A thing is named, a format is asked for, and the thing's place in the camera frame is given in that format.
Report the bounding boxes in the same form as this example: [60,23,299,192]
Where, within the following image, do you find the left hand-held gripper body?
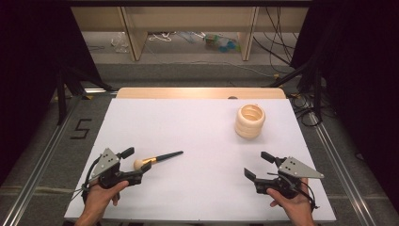
[88,148,144,190]

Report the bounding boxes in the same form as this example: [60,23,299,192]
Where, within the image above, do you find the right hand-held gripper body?
[253,156,325,201]

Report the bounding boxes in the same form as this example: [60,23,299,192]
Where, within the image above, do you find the black gold makeup brush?
[133,150,184,171]

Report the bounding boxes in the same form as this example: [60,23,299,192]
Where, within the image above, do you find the cream ringed brush holder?
[234,104,266,140]

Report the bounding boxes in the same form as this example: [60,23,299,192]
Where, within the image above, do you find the person's right hand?
[266,178,315,220]

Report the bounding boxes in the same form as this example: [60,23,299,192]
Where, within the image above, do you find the person's left hand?
[82,179,130,220]

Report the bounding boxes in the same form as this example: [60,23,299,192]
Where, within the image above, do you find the white table cover sheet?
[64,98,337,222]

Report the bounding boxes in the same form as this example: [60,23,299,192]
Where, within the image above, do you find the black tripod stand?
[268,57,325,121]
[56,65,115,126]

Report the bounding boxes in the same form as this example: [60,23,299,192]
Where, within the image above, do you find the light wooden table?
[116,87,287,101]

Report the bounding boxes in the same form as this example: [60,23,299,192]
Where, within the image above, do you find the clear plastic bag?
[110,31,131,54]

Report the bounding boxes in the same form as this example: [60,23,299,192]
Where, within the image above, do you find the blue plastic bag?
[218,37,242,54]

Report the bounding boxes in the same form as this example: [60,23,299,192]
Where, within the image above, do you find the black curtain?
[290,0,399,215]
[0,0,102,186]

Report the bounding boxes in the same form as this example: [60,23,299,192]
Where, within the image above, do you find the green orange packet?
[203,33,222,50]

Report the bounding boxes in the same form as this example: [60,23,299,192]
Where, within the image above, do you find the beige wooden shelf unit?
[70,6,311,62]

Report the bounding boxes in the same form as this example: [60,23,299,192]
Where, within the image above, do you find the left hand-held gripper black cable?
[70,156,106,203]

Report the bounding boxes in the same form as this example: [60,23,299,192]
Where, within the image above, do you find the hand-held gripper black cable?
[266,170,320,211]
[70,156,106,203]

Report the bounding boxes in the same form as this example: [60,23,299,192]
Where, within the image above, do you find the right hand-held gripper black cable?
[266,170,320,211]

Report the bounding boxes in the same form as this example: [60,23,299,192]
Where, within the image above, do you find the aluminium floor rail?
[309,112,379,226]
[0,93,87,226]

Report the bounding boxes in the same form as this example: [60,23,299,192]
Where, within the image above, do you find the black floor cables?
[287,91,334,128]

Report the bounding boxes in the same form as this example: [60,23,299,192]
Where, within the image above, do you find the bundle of black hanging cables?
[252,6,298,75]

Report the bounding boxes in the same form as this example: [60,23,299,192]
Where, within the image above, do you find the white cord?
[148,31,177,42]

